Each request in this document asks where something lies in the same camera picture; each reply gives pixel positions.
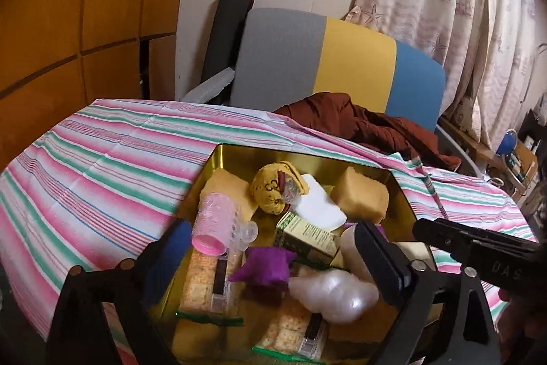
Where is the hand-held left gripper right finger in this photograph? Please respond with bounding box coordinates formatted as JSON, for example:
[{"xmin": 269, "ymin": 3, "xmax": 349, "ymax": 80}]
[{"xmin": 355, "ymin": 220, "xmax": 501, "ymax": 365}]

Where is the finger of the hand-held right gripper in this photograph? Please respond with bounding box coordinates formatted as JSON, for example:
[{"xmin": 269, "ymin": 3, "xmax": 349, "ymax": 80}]
[{"xmin": 412, "ymin": 218, "xmax": 478, "ymax": 268}]

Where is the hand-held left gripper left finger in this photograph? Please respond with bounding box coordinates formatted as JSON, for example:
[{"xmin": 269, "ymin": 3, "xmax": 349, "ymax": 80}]
[{"xmin": 43, "ymin": 219, "xmax": 193, "ymax": 365}]

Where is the cracker packet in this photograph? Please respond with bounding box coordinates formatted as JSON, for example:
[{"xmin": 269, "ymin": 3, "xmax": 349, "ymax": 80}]
[
  {"xmin": 177, "ymin": 249, "xmax": 246, "ymax": 318},
  {"xmin": 256, "ymin": 297, "xmax": 338, "ymax": 361}
]

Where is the pink hair roller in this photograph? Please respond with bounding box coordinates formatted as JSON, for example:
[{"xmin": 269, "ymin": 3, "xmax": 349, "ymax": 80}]
[{"xmin": 191, "ymin": 191, "xmax": 244, "ymax": 255}]

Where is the pearly white plastic shell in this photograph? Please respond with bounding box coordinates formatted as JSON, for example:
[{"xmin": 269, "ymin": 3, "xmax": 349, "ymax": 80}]
[{"xmin": 288, "ymin": 269, "xmax": 380, "ymax": 325}]

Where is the yellow sponge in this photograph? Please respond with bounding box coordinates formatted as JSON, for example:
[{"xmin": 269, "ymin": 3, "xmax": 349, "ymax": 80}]
[
  {"xmin": 201, "ymin": 169, "xmax": 259, "ymax": 220},
  {"xmin": 331, "ymin": 166, "xmax": 390, "ymax": 224}
]

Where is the small green cardboard box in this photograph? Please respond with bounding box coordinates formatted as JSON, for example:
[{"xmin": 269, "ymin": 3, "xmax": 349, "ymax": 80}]
[{"xmin": 276, "ymin": 212, "xmax": 343, "ymax": 267}]

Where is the small clear plastic cup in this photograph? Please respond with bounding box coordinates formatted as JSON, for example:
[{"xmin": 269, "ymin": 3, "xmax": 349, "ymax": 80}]
[{"xmin": 231, "ymin": 220, "xmax": 259, "ymax": 252}]

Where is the white foam block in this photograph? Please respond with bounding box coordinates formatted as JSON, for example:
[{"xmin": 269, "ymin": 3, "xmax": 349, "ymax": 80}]
[{"xmin": 291, "ymin": 173, "xmax": 348, "ymax": 233}]

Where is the gold metal tin box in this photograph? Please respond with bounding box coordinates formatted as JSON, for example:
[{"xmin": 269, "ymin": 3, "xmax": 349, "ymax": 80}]
[{"xmin": 145, "ymin": 143, "xmax": 441, "ymax": 365}]

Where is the yellow plush toy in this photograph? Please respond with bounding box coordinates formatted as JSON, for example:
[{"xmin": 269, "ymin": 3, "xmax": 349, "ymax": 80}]
[{"xmin": 250, "ymin": 162, "xmax": 309, "ymax": 216}]

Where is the person's right hand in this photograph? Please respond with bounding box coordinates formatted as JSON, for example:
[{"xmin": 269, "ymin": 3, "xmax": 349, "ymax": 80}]
[{"xmin": 498, "ymin": 286, "xmax": 547, "ymax": 365}]

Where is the wooden side table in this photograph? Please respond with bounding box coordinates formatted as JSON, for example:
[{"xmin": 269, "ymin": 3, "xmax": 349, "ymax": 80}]
[{"xmin": 442, "ymin": 117, "xmax": 539, "ymax": 199}]

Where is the pink green striped tablecloth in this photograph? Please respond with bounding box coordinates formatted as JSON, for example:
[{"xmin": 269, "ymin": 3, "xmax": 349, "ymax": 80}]
[{"xmin": 0, "ymin": 97, "xmax": 539, "ymax": 365}]

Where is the blue round object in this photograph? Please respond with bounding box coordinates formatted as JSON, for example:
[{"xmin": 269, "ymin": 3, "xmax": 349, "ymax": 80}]
[{"xmin": 496, "ymin": 129, "xmax": 519, "ymax": 156}]

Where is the brown jacket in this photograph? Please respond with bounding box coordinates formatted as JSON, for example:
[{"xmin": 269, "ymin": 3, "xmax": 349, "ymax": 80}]
[{"xmin": 273, "ymin": 92, "xmax": 462, "ymax": 171}]

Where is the grey yellow blue chair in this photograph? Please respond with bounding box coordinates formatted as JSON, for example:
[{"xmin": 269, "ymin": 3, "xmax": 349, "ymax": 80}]
[{"xmin": 182, "ymin": 8, "xmax": 485, "ymax": 178}]

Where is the black rolled mat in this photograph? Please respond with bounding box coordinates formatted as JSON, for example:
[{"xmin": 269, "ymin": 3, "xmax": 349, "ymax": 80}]
[{"xmin": 201, "ymin": 0, "xmax": 256, "ymax": 101}]

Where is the patterned beige curtain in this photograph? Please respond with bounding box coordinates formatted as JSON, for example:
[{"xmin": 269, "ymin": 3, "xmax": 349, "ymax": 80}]
[{"xmin": 344, "ymin": 0, "xmax": 547, "ymax": 152}]

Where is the wooden wardrobe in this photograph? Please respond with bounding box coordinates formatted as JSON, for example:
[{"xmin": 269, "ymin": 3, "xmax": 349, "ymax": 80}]
[{"xmin": 0, "ymin": 0, "xmax": 195, "ymax": 173}]

